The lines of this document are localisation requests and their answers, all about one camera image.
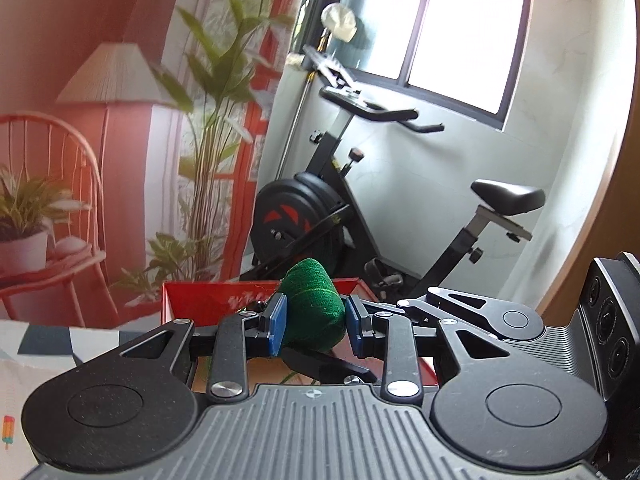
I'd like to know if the green knitted soft object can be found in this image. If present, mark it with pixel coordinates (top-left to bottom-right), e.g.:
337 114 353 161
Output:
277 258 346 352

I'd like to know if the printed room backdrop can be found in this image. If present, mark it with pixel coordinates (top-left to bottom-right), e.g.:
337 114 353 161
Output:
1 0 300 327

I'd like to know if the red strawberry cardboard box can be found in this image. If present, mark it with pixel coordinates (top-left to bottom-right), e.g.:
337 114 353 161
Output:
160 278 437 386

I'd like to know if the black exercise bike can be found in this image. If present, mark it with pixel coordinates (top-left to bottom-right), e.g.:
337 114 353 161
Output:
240 43 548 306

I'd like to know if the brown wooden door panel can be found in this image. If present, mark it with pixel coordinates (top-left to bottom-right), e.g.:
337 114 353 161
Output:
540 90 639 326

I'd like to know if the white cloth on pole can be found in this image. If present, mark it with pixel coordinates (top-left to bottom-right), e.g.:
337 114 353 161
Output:
320 2 357 42

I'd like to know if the dark framed window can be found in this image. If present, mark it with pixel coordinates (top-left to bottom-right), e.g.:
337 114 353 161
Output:
292 0 532 129

